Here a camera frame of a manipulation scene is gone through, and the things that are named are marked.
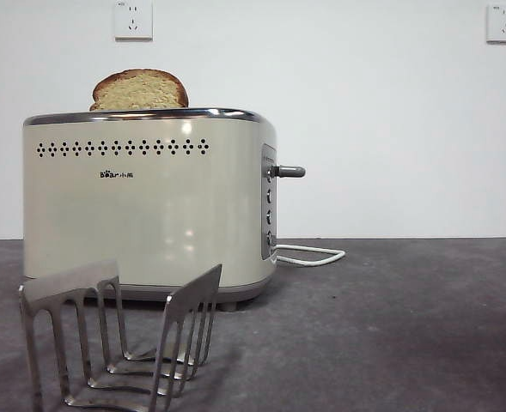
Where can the stainless steel toast rack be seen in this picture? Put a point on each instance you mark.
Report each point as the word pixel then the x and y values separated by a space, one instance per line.
pixel 189 296

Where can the grey toaster lever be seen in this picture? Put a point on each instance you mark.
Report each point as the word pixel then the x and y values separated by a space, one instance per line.
pixel 292 171

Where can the white wall socket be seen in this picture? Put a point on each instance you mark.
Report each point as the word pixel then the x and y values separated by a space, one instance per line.
pixel 133 21
pixel 502 23

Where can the brown-crusted bread slice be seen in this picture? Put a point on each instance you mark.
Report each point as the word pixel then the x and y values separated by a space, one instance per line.
pixel 141 91

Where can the cream toaster with chrome trim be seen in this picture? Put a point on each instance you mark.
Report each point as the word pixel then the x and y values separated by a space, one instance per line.
pixel 149 214

